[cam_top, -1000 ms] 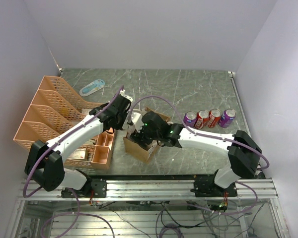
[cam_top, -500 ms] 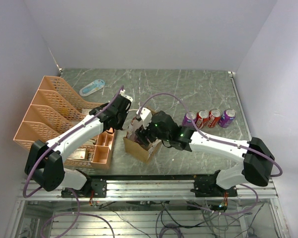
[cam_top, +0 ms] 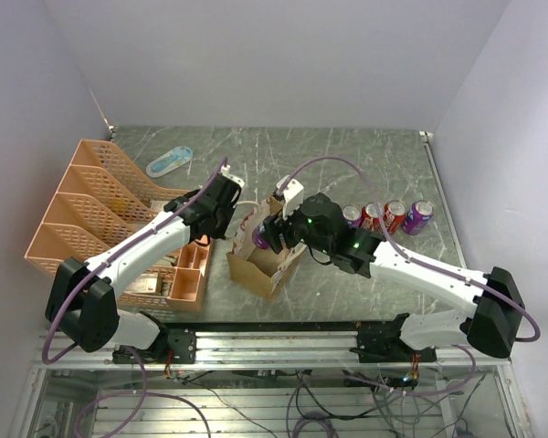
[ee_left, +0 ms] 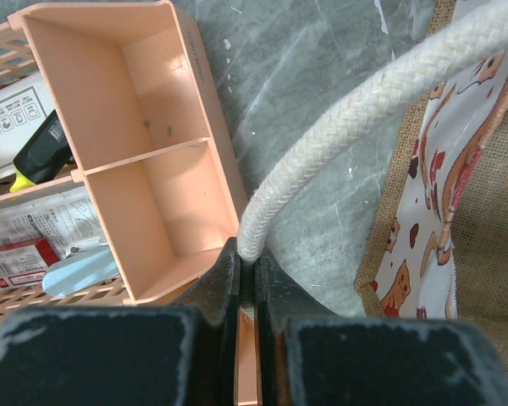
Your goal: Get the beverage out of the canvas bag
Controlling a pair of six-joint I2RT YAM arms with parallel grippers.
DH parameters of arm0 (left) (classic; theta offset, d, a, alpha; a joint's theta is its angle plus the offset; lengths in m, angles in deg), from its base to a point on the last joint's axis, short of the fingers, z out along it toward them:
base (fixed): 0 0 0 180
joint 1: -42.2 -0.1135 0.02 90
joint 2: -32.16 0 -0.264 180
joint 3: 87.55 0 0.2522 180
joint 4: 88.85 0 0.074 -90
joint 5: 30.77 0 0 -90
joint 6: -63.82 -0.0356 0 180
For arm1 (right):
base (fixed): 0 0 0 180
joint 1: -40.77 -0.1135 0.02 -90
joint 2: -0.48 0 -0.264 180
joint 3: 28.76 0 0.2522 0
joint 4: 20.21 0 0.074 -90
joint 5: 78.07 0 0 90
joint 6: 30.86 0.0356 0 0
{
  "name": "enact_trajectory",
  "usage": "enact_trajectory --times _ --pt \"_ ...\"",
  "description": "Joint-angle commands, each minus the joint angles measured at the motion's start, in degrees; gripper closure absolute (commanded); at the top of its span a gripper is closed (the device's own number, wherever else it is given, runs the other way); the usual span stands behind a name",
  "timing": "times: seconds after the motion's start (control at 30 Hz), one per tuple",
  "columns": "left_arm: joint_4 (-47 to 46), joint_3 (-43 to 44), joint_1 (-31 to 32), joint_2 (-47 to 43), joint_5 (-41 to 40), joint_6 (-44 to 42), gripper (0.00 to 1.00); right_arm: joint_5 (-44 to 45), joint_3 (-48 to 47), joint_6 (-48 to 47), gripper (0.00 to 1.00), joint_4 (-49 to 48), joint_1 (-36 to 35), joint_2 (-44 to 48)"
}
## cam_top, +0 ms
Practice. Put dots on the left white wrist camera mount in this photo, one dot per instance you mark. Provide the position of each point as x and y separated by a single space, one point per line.
225 171

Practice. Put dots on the orange plastic desk organizer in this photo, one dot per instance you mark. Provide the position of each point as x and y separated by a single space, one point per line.
102 199

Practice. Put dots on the red white printed box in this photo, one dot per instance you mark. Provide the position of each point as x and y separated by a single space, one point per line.
145 284

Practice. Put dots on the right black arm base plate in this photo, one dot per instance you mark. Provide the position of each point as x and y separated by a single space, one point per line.
378 341

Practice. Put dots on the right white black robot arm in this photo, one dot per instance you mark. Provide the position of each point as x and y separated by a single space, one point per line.
486 309

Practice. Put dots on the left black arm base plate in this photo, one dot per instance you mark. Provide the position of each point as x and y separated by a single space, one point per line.
175 344

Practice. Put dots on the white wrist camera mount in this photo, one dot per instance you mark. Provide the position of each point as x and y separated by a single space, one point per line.
225 171
291 197

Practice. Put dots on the purple soda can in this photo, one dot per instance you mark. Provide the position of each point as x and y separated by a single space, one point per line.
258 238
418 216
352 215

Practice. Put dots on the printed canvas burlap bag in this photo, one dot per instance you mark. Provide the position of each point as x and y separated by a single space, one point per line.
261 271

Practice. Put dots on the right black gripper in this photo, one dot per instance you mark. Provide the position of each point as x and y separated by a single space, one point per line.
275 224

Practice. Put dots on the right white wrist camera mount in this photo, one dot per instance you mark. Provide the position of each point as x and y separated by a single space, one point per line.
291 197

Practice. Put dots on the aluminium mounting rail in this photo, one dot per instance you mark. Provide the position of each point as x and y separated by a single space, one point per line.
262 351

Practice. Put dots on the red cola can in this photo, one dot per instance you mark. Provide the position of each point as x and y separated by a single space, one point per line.
371 215
394 215

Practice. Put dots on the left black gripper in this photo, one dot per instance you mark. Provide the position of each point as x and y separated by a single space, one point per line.
220 232

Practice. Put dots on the blue white oval package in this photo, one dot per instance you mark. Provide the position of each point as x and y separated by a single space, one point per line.
168 162

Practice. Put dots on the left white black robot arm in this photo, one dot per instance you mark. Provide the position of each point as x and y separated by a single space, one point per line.
84 295

